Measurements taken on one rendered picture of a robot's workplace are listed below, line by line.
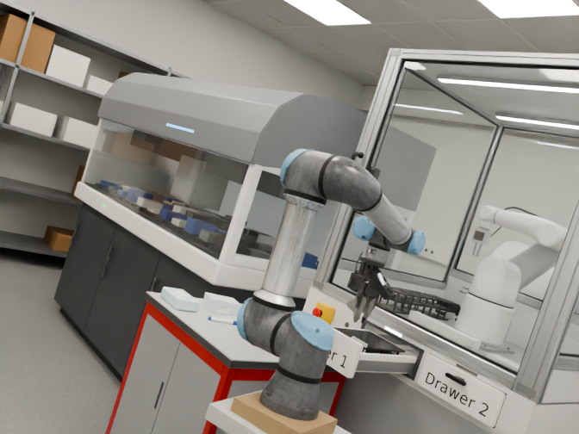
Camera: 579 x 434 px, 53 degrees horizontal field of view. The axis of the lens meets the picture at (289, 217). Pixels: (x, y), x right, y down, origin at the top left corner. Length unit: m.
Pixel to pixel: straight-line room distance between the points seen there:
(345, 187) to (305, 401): 0.53
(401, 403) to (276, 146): 1.20
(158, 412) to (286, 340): 0.85
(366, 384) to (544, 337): 0.69
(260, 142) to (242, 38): 3.93
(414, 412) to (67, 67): 4.01
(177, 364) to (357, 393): 0.68
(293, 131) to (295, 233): 1.19
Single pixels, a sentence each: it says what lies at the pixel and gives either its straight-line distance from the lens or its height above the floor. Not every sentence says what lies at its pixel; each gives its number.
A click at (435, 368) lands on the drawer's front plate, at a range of 2.03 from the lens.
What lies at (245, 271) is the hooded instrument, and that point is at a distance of 2.64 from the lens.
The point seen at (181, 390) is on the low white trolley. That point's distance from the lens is 2.07.
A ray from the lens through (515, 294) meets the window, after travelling 1.94.
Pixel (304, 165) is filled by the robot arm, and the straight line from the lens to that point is 1.48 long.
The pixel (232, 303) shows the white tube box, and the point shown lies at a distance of 2.31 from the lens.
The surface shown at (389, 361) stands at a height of 0.88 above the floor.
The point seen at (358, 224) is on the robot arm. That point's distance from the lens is 1.80.
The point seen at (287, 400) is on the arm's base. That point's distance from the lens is 1.44.
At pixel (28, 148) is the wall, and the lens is 5.64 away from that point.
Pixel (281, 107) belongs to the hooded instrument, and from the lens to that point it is 2.56.
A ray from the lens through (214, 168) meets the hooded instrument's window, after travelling 2.76.
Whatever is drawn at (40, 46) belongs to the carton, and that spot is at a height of 1.75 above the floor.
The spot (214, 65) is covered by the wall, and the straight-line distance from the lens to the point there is 6.22.
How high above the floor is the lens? 1.32
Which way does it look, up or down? 3 degrees down
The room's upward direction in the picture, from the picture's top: 18 degrees clockwise
